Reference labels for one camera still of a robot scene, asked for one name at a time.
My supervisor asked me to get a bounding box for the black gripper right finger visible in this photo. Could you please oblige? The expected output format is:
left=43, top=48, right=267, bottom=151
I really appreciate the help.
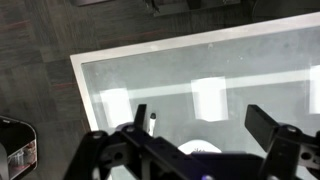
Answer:
left=244, top=104, right=320, bottom=180

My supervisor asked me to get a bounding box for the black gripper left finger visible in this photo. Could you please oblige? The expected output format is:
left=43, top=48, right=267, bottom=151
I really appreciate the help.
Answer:
left=63, top=103, right=194, bottom=180

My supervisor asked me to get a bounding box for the white bowl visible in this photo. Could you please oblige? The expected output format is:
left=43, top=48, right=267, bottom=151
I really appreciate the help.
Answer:
left=177, top=139, right=223, bottom=155

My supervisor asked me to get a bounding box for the black and white marker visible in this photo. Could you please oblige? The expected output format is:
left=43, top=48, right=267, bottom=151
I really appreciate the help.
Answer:
left=148, top=112, right=158, bottom=138

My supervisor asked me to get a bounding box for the black device with label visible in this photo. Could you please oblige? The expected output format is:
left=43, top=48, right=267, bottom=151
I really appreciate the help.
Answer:
left=0, top=114, right=38, bottom=180

